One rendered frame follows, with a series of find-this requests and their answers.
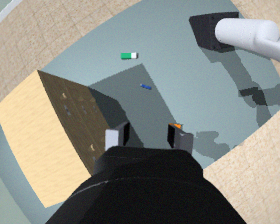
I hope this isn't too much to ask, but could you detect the wooden drawer front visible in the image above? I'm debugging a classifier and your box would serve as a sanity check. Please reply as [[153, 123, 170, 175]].
[[96, 118, 109, 135], [62, 80, 94, 121], [65, 124, 101, 175], [77, 84, 103, 118], [40, 73, 81, 125], [84, 120, 106, 154]]

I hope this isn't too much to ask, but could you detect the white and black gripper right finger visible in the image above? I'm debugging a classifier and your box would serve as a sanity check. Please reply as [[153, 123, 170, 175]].
[[167, 124, 194, 155]]

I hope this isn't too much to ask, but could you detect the light wooden chest of drawers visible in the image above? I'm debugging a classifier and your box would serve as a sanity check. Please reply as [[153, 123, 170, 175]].
[[0, 69, 105, 208]]

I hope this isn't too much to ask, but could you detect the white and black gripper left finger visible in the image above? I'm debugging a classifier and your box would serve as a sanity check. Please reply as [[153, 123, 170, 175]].
[[105, 122, 130, 151]]

